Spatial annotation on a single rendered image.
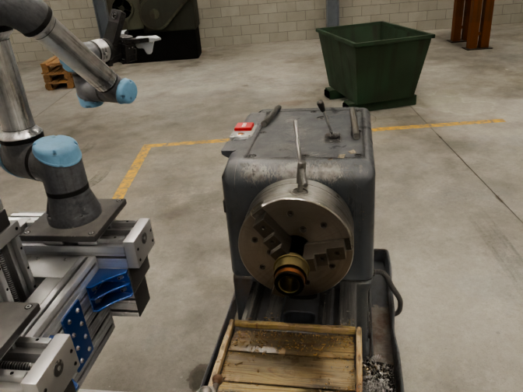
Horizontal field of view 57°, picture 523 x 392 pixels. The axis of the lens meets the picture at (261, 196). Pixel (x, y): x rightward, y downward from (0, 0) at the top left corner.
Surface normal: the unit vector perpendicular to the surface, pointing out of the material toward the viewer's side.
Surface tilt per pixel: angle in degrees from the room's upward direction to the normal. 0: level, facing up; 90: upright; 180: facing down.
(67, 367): 90
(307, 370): 0
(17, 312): 0
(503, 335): 0
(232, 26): 90
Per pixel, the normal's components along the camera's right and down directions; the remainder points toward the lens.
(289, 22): 0.00, 0.45
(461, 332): -0.07, -0.89
